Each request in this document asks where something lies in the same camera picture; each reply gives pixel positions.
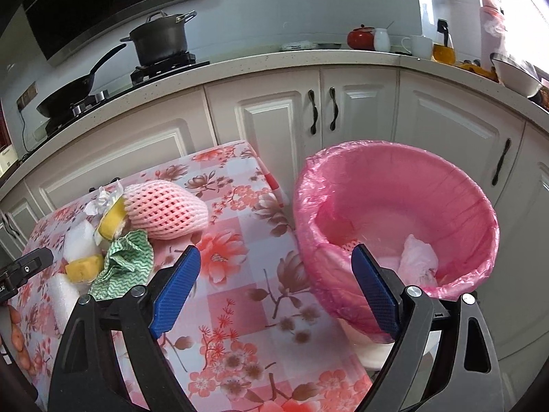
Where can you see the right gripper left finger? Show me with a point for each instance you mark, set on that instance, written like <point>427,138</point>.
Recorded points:
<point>86,374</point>

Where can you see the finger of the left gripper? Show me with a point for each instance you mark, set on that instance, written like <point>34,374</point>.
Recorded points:
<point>19,272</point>

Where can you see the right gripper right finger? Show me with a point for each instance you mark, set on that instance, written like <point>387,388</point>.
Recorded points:
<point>465,375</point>

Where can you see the white plastic bag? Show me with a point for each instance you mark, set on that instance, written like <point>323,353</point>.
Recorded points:
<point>418,263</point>

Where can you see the white kitchen appliance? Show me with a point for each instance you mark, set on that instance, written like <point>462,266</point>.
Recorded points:
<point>8,158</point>

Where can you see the pink lined trash bin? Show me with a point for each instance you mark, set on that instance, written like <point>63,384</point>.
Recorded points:
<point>377,193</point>

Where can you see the person's left hand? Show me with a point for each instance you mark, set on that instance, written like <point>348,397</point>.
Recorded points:
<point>18,342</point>

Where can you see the white foam block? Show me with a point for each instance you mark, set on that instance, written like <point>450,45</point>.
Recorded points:
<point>63,297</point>

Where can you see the yellow sponge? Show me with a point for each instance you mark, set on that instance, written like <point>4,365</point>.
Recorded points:
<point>85,270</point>
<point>114,221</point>

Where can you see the white foam sheet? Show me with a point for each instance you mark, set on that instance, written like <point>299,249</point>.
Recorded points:
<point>79,242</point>

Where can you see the green wavy cloth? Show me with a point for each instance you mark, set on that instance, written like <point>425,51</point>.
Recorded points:
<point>128,262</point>

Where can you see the pink foam fruit net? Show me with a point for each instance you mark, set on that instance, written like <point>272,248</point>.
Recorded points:
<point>164,210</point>

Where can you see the pink floral tablecloth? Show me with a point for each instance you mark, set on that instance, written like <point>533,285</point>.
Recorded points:
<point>251,336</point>

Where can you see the black frying pan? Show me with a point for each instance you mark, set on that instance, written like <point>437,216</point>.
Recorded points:
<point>59,104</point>

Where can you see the gas stove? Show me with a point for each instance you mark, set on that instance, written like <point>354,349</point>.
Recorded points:
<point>140,76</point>

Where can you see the black stock pot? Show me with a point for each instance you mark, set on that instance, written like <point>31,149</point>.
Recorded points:
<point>160,37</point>

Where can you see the white bowl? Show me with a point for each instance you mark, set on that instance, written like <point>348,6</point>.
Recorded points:
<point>517,75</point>

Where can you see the yellow oil bottle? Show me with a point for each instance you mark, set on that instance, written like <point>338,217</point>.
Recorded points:
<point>444,52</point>

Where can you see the white mug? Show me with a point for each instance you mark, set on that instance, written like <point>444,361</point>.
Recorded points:
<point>418,46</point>

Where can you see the white jar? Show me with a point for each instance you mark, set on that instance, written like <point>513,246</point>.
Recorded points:
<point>382,42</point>

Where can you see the red teapot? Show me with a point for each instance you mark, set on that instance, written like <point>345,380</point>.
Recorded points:
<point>361,38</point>

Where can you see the black corner cabinet handle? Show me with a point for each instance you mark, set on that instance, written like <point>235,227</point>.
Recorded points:
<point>506,148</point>

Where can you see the black cabinet handle right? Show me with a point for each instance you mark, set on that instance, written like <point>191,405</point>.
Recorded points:
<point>335,107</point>

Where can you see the black cabinet handle left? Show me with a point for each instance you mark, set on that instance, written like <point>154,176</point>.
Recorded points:
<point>311,97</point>

